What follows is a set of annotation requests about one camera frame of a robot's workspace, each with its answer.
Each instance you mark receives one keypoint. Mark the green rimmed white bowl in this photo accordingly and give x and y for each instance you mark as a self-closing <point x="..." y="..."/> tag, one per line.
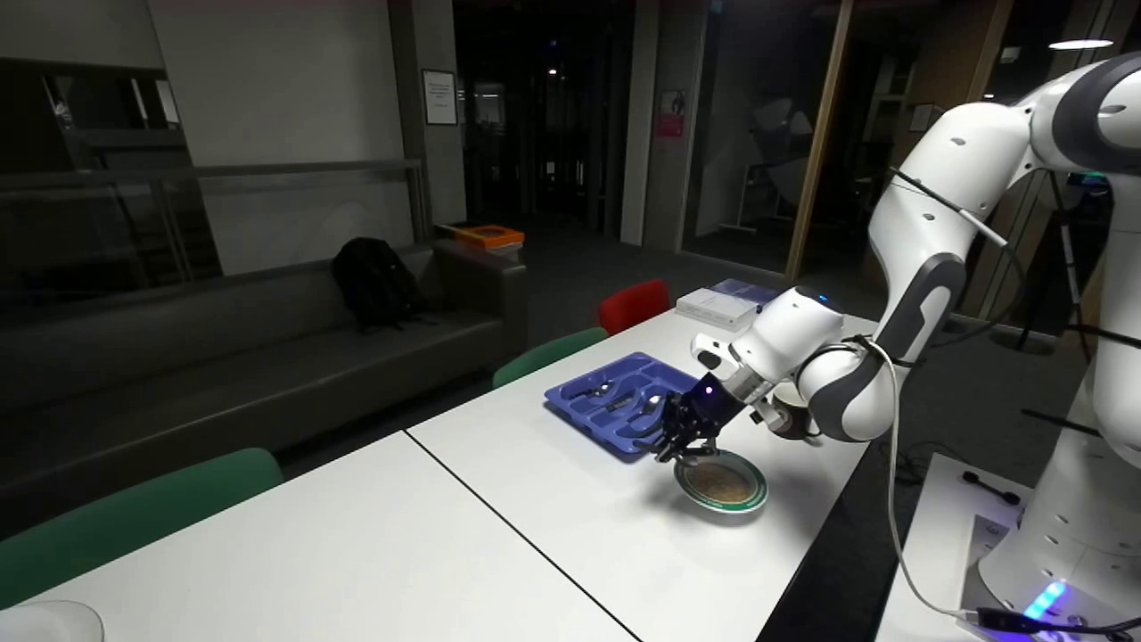
<point x="744" y="503"/>

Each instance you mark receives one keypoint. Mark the black backpack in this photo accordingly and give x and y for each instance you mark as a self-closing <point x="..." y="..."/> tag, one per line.
<point x="375" y="288"/>

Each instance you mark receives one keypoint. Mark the grey sofa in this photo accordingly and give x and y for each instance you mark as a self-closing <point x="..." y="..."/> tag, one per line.
<point x="178" y="381"/>

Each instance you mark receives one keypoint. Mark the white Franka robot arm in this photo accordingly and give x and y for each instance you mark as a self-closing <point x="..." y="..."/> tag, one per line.
<point x="948" y="181"/>

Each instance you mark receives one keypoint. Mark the black dumbbell shaped tool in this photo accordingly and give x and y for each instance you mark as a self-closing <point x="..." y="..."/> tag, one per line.
<point x="988" y="486"/>

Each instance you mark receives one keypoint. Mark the green chair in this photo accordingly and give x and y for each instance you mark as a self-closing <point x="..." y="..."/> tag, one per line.
<point x="547" y="354"/>
<point x="128" y="518"/>

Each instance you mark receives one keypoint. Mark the brown cereal flakes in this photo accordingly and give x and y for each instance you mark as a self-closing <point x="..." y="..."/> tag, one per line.
<point x="729" y="482"/>

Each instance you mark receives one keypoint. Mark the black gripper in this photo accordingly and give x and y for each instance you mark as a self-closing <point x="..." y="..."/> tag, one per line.
<point x="710" y="402"/>

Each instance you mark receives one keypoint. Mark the red chair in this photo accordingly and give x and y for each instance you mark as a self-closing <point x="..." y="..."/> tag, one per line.
<point x="633" y="310"/>

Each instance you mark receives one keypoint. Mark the blue plastic cutlery tray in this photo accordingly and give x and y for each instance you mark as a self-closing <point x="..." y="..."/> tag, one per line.
<point x="591" y="424"/>

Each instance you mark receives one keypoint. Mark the silver teaspoon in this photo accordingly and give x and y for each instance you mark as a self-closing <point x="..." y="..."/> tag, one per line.
<point x="596" y="388"/>

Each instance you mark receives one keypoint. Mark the ceiling light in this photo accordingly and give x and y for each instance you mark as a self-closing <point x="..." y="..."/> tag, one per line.
<point x="1079" y="45"/>

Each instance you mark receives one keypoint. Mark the framed wall notice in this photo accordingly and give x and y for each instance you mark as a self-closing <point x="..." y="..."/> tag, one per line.
<point x="439" y="98"/>

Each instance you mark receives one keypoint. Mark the orange lidded bin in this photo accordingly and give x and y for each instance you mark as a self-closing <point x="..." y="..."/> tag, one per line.
<point x="484" y="236"/>

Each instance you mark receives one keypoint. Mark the glass balustrade with handrail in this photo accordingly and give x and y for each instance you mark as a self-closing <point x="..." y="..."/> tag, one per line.
<point x="178" y="181"/>

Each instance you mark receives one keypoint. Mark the red wall sign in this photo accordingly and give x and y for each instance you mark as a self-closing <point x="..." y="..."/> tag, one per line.
<point x="669" y="121"/>

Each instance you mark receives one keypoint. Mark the silver table knife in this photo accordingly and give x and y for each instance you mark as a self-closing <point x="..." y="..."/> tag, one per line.
<point x="628" y="402"/>

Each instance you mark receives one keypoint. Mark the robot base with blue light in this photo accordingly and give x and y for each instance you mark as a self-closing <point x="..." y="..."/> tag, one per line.
<point x="1020" y="594"/>

